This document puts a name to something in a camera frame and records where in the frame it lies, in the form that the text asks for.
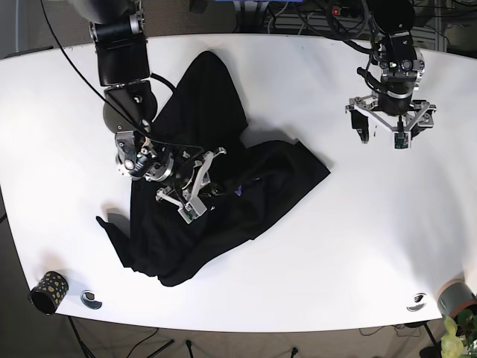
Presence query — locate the metal table grommet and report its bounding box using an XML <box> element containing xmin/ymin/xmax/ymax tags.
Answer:
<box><xmin>80</xmin><ymin>290</ymin><xmax>103</xmax><ymax>310</ymax></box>
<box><xmin>405</xmin><ymin>292</ymin><xmax>428</xmax><ymax>313</ymax></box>

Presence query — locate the left metal table grommet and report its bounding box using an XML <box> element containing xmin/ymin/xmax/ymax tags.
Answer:
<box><xmin>80</xmin><ymin>290</ymin><xmax>103</xmax><ymax>310</ymax></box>

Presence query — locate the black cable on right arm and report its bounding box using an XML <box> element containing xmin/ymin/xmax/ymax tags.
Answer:
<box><xmin>40</xmin><ymin>0</ymin><xmax>202</xmax><ymax>150</ymax></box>

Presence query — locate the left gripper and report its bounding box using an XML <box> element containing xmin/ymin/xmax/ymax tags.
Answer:
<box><xmin>345</xmin><ymin>92</ymin><xmax>437</xmax><ymax>150</ymax></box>

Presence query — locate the grey plant pot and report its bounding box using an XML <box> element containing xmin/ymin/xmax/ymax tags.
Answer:
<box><xmin>435</xmin><ymin>279</ymin><xmax>476</xmax><ymax>318</ymax></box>

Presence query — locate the black T-shirt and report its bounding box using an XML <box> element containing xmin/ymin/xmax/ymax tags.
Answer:
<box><xmin>100</xmin><ymin>51</ymin><xmax>329</xmax><ymax>287</ymax></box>

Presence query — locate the black floral cup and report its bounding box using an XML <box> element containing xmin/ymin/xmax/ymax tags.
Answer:
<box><xmin>28</xmin><ymin>271</ymin><xmax>69</xmax><ymax>315</ymax></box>

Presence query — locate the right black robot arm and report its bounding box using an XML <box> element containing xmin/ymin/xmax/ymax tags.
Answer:
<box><xmin>72</xmin><ymin>1</ymin><xmax>227</xmax><ymax>223</ymax></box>

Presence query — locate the right metal table grommet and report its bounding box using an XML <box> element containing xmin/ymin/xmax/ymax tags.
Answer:
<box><xmin>405</xmin><ymin>292</ymin><xmax>428</xmax><ymax>313</ymax></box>

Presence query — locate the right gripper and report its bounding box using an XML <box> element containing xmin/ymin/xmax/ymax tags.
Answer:
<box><xmin>155</xmin><ymin>147</ymin><xmax>227</xmax><ymax>223</ymax></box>

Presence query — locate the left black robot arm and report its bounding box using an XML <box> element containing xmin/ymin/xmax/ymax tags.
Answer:
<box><xmin>345</xmin><ymin>1</ymin><xmax>437</xmax><ymax>150</ymax></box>

